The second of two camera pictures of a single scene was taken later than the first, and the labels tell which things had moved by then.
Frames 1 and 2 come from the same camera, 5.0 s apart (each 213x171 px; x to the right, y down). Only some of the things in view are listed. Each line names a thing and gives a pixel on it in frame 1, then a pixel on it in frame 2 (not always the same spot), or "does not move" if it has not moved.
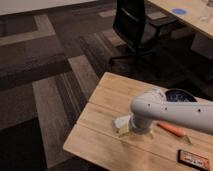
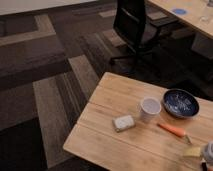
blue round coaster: (178, 11) does not move
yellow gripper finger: (124, 129) to (192, 151)
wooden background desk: (199, 13) does not move
